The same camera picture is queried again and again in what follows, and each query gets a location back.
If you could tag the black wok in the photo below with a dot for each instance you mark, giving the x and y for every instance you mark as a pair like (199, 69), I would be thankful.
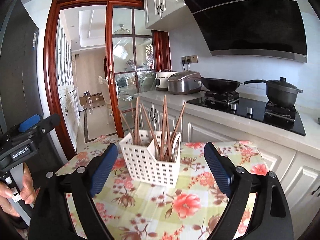
(219, 86)

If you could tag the cardboard boxes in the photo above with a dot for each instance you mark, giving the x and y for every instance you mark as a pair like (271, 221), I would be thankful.
(89, 99)

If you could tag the white perforated utensil basket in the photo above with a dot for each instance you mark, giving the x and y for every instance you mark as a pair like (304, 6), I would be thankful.
(143, 161)

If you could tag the red wooden sliding door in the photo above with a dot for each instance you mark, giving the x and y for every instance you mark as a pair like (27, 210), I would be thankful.
(133, 56)

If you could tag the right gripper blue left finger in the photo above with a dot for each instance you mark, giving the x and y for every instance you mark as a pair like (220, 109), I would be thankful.
(100, 168)

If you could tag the white ornate chair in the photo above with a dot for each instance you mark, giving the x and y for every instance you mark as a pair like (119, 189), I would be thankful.
(105, 91)

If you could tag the white upper cabinets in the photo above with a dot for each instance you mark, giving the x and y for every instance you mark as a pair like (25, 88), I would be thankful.
(166, 15)

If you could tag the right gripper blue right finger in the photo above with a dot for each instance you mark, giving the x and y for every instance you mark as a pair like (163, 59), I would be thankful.
(220, 168)

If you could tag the black gas stove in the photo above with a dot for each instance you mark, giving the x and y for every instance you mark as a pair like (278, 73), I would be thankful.
(286, 118)

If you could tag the black lidded pot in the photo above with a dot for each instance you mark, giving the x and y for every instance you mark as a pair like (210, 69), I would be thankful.
(279, 92)

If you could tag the person's left hand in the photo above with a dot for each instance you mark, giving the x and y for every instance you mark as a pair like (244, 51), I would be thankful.
(27, 193)

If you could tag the silver rice cooker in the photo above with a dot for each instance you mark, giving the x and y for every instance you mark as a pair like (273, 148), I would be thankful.
(186, 82)

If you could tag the black range hood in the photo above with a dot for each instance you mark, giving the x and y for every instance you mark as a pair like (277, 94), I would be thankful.
(272, 28)

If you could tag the floral tablecloth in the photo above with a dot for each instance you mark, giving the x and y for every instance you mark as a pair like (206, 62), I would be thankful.
(136, 210)

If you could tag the white rice cooker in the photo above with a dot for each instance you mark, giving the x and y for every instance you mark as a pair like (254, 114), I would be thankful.
(161, 79)

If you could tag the wall power outlet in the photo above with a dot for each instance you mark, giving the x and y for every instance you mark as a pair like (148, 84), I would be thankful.
(190, 59)

